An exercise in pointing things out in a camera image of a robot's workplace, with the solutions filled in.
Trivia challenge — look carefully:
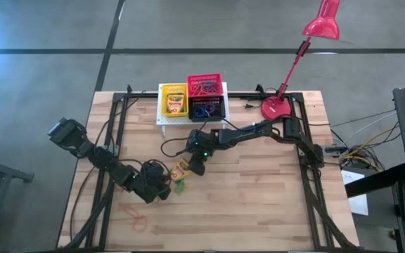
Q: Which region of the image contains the orange rubber band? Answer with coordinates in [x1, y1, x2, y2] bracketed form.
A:
[122, 205, 150, 233]

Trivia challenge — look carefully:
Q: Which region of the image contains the white paper sheet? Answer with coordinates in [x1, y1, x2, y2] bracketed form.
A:
[341, 169, 369, 216]

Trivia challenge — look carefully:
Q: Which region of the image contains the white perforated metal shelf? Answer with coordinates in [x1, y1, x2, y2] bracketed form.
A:
[155, 82, 231, 136]

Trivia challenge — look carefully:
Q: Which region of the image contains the crayon box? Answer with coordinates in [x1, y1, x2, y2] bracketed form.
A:
[166, 92, 185, 114]
[169, 157, 191, 182]

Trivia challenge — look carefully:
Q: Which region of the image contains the black lamp power plug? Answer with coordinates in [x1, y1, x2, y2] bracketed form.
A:
[243, 99, 264, 110]

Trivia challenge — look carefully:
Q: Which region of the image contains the red desk lamp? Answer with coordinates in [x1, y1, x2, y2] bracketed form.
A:
[260, 0, 341, 124]

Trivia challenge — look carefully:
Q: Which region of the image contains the black plastic basket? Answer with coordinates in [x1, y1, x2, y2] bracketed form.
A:
[187, 95, 226, 123]

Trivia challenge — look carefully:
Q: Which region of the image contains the red plastic basket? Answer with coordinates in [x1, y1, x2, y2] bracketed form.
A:
[186, 72, 224, 98]

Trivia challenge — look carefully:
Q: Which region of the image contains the white cable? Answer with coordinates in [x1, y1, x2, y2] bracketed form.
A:
[330, 110, 397, 138]

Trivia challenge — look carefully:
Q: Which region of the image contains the yellow plastic basket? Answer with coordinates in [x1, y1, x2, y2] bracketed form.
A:
[160, 82, 189, 118]

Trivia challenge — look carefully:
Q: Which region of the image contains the yellow cable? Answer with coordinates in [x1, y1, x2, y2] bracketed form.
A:
[341, 125, 400, 168]

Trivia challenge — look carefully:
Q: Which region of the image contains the black desk beam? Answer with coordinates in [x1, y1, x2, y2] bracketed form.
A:
[345, 162, 405, 198]

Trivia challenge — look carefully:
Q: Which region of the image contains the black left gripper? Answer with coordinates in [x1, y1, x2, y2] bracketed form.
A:
[131, 160, 172, 204]

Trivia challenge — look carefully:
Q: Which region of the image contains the brown cable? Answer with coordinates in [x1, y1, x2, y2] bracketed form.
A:
[69, 165, 97, 243]

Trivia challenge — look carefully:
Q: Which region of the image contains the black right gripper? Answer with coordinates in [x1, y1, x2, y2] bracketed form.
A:
[187, 129, 221, 176]

